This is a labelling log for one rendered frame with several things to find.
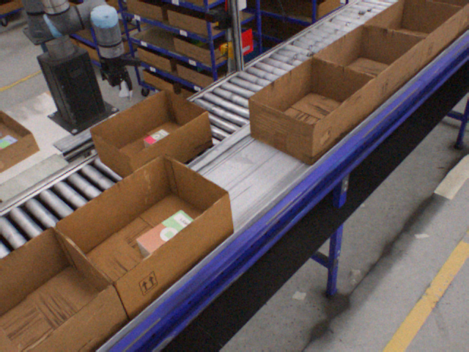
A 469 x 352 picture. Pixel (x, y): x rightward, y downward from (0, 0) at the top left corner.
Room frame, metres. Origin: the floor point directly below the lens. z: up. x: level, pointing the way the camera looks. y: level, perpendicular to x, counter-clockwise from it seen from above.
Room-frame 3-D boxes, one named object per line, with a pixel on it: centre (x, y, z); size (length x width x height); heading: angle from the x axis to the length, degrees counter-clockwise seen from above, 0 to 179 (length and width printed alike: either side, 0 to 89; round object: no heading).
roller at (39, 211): (1.15, 0.64, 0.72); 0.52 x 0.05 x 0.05; 42
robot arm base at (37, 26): (1.92, 0.69, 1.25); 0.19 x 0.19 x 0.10
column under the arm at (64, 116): (1.91, 0.68, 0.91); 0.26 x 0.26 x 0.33; 41
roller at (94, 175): (1.32, 0.44, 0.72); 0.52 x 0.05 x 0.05; 42
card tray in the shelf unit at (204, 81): (2.91, 0.04, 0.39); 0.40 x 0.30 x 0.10; 42
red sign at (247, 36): (2.25, -0.15, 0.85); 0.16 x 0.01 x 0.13; 132
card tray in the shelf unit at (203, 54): (2.91, 0.03, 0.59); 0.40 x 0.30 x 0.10; 39
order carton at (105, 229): (0.89, 0.25, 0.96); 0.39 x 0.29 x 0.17; 132
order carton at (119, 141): (1.52, 0.30, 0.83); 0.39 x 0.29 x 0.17; 130
